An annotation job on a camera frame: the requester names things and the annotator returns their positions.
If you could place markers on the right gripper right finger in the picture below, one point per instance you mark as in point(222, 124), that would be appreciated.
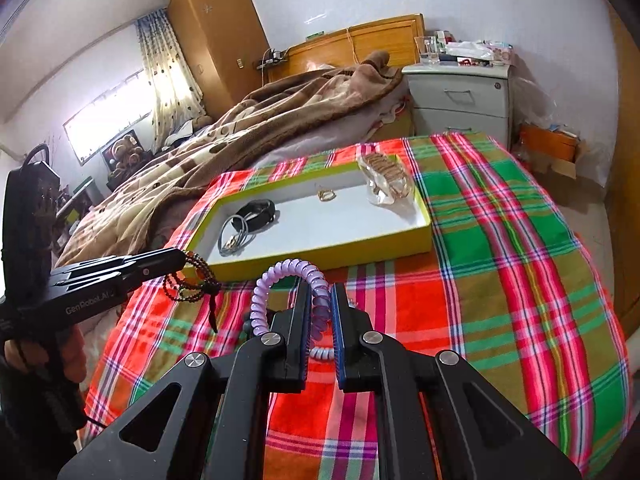
point(437, 416)

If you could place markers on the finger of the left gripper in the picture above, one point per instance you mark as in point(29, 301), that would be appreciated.
point(96, 268)
point(151, 265)

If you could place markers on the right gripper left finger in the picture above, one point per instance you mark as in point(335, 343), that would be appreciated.
point(206, 418)

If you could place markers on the black smart band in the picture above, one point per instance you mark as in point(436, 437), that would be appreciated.
point(254, 215)

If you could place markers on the clear bag of gold jewelry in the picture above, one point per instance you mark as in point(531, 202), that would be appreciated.
point(387, 180)

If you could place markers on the left hand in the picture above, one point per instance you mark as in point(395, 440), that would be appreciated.
point(26, 354)

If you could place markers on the brown patterned blanket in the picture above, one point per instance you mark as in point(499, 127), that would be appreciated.
point(145, 211)

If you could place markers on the plaid cloth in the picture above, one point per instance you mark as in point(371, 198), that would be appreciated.
point(508, 285)

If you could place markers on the patterned curtain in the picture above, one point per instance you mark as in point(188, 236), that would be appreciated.
point(176, 96)

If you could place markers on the yellow-green shallow box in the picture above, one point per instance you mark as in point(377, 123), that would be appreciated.
point(324, 217)

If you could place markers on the wooden wardrobe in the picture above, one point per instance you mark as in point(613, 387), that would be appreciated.
point(221, 41)

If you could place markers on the wooden door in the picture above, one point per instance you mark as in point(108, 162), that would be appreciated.
point(622, 196)

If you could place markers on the orange cardboard box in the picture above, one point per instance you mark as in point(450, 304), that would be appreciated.
point(544, 150)

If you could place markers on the grey nightstand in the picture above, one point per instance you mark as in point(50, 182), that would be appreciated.
point(461, 98)

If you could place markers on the wooden headboard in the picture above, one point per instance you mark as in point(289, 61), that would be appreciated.
point(351, 45)

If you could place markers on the clutter on nightstand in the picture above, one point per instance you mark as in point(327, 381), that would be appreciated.
point(440, 46)

